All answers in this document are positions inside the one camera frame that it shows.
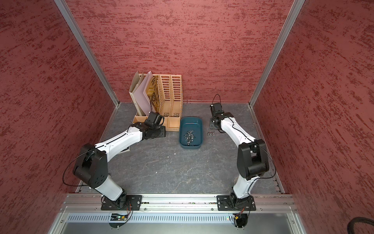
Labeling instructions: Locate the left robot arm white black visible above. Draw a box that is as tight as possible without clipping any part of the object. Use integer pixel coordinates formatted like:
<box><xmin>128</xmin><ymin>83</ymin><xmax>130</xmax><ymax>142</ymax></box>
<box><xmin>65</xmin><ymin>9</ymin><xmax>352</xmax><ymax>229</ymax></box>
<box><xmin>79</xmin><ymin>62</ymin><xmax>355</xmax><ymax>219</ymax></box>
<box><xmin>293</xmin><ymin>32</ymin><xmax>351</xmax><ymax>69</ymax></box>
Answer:
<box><xmin>72</xmin><ymin>112</ymin><xmax>166</xmax><ymax>211</ymax></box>

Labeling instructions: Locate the pink paper folder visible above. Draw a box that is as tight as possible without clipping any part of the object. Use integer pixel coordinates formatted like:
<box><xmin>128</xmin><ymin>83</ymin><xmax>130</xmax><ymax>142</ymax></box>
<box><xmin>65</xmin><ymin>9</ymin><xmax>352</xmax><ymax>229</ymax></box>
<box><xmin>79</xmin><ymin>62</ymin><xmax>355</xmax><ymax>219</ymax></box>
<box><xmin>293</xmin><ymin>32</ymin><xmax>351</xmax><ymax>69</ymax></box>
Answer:
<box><xmin>134</xmin><ymin>71</ymin><xmax>154</xmax><ymax>116</ymax></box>

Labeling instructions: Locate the patterned gold black booklet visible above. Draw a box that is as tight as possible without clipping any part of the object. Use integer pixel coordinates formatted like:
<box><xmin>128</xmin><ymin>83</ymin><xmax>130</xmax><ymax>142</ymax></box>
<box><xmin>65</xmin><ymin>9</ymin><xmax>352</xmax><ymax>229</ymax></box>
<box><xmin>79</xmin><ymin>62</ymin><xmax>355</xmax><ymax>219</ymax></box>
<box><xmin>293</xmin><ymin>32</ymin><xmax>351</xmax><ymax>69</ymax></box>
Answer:
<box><xmin>146</xmin><ymin>75</ymin><xmax>160</xmax><ymax>112</ymax></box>

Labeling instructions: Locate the beige plastic file organizer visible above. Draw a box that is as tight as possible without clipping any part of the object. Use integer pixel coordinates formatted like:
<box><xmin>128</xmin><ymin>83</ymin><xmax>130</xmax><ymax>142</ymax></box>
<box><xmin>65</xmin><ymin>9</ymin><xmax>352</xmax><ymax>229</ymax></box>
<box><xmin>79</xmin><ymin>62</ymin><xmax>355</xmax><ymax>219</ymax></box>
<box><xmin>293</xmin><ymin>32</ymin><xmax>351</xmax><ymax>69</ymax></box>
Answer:
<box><xmin>133</xmin><ymin>73</ymin><xmax>183</xmax><ymax>132</ymax></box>

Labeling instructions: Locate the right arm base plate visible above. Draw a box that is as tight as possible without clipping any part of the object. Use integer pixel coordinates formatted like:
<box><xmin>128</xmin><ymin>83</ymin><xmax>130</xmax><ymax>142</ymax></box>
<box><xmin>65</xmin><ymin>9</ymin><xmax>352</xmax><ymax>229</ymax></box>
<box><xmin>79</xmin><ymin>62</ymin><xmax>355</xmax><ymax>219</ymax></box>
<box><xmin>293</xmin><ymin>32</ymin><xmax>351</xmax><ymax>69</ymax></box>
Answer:
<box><xmin>216</xmin><ymin>194</ymin><xmax>256</xmax><ymax>211</ymax></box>

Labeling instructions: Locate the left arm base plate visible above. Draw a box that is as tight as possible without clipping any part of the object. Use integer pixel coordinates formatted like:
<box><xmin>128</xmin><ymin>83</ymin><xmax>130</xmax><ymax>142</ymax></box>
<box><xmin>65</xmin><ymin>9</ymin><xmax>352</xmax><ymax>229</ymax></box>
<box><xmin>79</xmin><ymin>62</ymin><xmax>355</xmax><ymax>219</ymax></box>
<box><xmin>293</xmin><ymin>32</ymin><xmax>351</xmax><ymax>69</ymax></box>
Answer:
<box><xmin>101</xmin><ymin>195</ymin><xmax>143</xmax><ymax>211</ymax></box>

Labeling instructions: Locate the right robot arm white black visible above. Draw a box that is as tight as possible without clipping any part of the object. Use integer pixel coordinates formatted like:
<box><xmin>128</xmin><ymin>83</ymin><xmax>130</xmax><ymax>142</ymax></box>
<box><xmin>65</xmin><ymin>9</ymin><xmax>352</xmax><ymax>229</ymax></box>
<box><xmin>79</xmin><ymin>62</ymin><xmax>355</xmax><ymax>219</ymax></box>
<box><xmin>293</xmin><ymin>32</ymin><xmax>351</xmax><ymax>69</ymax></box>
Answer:
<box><xmin>210</xmin><ymin>102</ymin><xmax>276</xmax><ymax>212</ymax></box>

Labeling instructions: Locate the teal plastic storage tray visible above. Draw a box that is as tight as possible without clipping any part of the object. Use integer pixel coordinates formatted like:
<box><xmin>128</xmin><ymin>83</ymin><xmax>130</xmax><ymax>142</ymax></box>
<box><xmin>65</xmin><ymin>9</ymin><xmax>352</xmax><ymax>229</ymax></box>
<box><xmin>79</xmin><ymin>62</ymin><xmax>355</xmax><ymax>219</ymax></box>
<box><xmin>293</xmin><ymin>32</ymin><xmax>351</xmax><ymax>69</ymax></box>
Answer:
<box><xmin>179</xmin><ymin>117</ymin><xmax>204</xmax><ymax>150</ymax></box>

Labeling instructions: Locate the brown cardboard folder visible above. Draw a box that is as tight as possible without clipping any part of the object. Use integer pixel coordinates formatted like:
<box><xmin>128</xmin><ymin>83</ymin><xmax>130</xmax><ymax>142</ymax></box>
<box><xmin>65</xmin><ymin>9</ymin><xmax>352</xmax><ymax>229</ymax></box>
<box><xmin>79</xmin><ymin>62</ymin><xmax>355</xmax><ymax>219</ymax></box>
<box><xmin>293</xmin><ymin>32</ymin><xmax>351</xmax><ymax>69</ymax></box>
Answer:
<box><xmin>129</xmin><ymin>71</ymin><xmax>145</xmax><ymax>116</ymax></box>

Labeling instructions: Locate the aluminium front rail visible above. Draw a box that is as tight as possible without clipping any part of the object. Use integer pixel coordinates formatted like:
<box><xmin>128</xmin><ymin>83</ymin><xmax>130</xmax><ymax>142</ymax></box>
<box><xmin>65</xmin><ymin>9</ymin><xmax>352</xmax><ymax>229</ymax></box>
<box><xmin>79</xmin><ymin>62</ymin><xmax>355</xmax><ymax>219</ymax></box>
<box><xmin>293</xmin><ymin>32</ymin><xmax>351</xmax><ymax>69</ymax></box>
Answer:
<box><xmin>59</xmin><ymin>193</ymin><xmax>299</xmax><ymax>214</ymax></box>

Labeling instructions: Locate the black cable bottom right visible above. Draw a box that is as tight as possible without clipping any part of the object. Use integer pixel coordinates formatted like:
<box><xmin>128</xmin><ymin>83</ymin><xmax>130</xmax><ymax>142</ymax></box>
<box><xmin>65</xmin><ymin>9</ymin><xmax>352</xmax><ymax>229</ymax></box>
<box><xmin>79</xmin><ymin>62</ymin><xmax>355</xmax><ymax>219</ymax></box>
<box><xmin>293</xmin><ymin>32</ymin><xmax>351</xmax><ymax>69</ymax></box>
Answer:
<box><xmin>347</xmin><ymin>217</ymin><xmax>374</xmax><ymax>234</ymax></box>

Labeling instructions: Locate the pile of silver wing nuts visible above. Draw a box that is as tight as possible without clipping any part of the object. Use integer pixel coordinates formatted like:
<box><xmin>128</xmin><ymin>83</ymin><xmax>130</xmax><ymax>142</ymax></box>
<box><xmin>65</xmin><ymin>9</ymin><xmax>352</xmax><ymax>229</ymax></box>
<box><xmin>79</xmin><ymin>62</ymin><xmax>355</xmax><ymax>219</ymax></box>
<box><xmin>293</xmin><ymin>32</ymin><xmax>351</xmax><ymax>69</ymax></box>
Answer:
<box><xmin>184</xmin><ymin>130</ymin><xmax>195</xmax><ymax>146</ymax></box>

